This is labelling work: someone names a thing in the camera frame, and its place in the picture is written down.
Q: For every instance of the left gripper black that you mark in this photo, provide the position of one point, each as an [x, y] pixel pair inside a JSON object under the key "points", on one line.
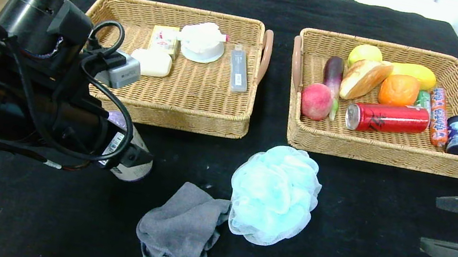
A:
{"points": [[113, 149]]}

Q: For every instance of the purple trash bag roll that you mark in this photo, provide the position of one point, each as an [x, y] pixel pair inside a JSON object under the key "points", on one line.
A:
{"points": [[139, 141]]}

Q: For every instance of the grey cloth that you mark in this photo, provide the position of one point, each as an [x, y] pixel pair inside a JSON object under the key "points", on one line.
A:
{"points": [[183, 229]]}

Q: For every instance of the green gum box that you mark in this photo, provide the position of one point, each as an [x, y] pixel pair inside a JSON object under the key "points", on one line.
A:
{"points": [[423, 99]]}

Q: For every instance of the red soda can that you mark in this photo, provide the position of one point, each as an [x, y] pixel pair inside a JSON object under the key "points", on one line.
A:
{"points": [[386, 118]]}

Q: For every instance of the light blue bath sponge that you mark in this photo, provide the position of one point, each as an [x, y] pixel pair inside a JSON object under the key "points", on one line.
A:
{"points": [[273, 197]]}

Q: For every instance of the orange fruit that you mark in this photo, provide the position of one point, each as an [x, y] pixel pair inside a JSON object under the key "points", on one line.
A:
{"points": [[398, 90]]}

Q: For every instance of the croissant bread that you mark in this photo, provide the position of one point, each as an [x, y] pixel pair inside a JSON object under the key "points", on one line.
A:
{"points": [[362, 80]]}

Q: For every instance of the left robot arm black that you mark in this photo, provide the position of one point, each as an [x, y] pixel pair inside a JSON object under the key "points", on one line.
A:
{"points": [[27, 17]]}

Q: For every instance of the wicker basket holding toiletries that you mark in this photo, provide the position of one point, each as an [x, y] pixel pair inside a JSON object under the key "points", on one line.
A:
{"points": [[196, 99]]}

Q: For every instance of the wicker basket holding food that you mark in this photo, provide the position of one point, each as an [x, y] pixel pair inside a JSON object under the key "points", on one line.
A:
{"points": [[377, 145]]}

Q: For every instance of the orange sausage snack tube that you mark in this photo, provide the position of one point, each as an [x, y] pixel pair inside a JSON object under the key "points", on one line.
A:
{"points": [[439, 118]]}

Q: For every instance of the white soap bar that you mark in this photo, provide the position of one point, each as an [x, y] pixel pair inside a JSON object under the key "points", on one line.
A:
{"points": [[155, 64]]}

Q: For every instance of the black table cloth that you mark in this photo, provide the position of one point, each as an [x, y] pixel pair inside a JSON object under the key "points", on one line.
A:
{"points": [[361, 208]]}

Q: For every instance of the small pale printed box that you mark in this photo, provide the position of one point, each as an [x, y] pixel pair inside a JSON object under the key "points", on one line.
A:
{"points": [[163, 39]]}

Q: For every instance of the white round bowl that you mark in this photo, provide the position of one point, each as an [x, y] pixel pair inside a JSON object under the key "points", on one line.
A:
{"points": [[202, 45]]}

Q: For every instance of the grey rectangular stick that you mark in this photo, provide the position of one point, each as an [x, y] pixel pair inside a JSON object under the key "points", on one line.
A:
{"points": [[239, 71]]}

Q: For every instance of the yellow oblong mango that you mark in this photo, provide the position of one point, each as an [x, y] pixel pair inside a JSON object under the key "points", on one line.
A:
{"points": [[415, 73]]}

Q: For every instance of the pink peach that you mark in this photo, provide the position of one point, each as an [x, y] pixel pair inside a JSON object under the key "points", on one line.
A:
{"points": [[316, 102]]}

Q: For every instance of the yellow lemon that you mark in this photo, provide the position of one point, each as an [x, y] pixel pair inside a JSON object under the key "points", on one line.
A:
{"points": [[364, 53]]}

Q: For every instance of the purple eggplant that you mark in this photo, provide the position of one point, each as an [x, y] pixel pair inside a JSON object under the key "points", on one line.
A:
{"points": [[333, 74]]}

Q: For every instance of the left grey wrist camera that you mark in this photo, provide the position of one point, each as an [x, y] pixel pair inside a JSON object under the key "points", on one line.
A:
{"points": [[121, 72]]}

